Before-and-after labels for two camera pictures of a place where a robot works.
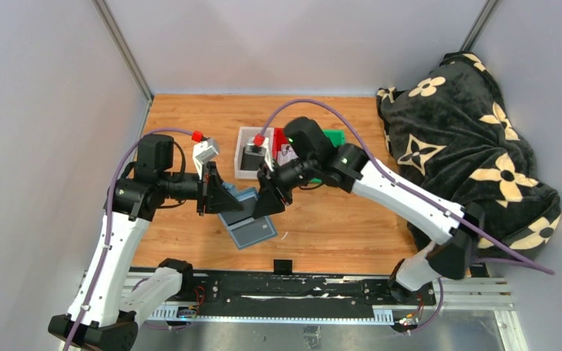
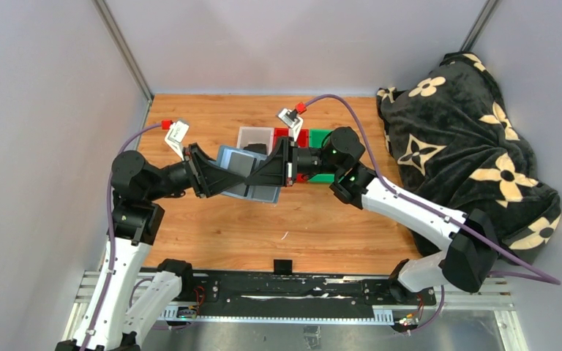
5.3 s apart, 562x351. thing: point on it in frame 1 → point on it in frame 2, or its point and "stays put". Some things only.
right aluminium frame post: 481,20 stays put
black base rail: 296,296 stays put
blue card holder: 244,230 → 242,161
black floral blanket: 452,132 stays put
